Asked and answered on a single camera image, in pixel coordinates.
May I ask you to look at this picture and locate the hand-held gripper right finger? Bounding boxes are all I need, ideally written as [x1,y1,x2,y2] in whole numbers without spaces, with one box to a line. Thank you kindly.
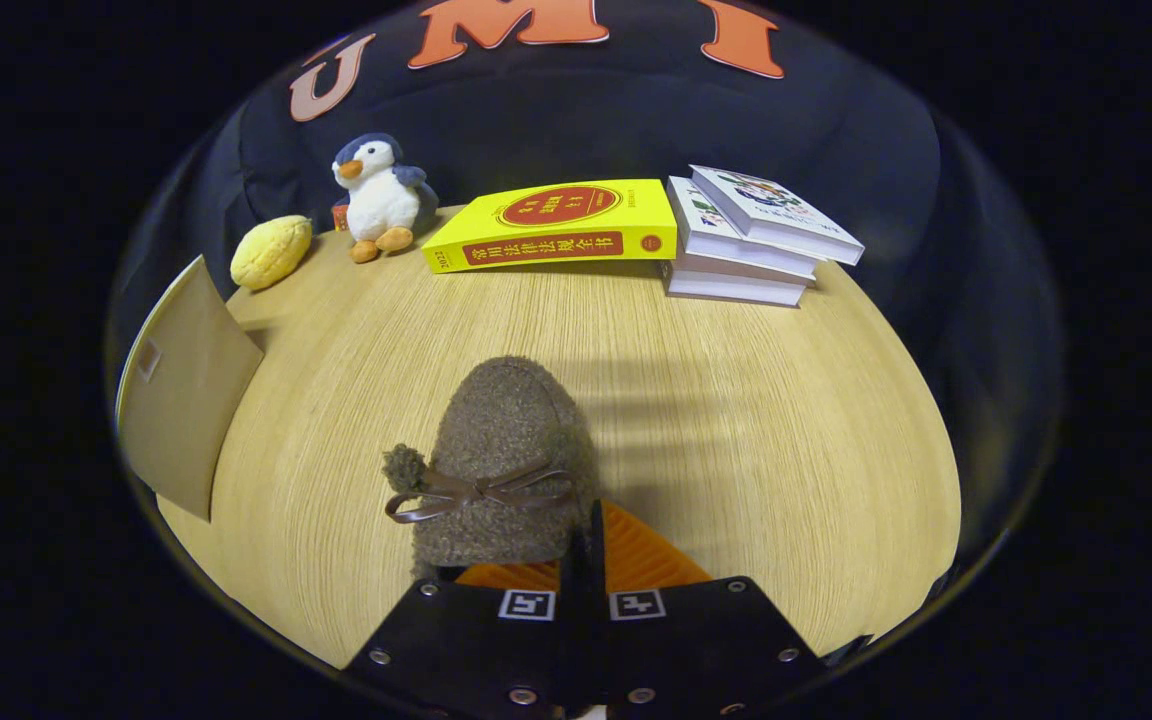
[586,500,827,717]

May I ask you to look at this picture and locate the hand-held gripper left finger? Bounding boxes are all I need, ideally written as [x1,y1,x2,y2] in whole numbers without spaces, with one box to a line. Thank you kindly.
[341,530,587,717]

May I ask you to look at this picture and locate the brown fuzzy shoe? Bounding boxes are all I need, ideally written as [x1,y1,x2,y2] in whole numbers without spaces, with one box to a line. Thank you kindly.
[383,357,599,581]

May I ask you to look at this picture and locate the cream fabric storage box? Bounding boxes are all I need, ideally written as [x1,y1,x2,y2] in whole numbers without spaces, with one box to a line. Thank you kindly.
[116,255,265,523]

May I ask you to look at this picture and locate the yellow book red label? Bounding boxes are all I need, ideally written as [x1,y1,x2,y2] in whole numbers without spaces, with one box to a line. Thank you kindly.
[422,179,679,274]

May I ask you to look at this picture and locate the yellow round plush toy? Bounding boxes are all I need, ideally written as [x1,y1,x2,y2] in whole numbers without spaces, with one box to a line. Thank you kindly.
[230,214,314,291]

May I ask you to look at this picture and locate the white book illustrated cover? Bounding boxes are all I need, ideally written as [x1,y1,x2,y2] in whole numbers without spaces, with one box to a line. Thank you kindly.
[691,165,865,266]

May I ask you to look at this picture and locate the penguin plush toy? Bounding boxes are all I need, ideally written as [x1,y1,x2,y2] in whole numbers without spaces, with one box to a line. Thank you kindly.
[331,133,440,264]

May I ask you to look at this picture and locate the black backdrop cloth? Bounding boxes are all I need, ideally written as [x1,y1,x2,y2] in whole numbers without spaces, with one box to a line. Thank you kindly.
[106,0,1067,561]

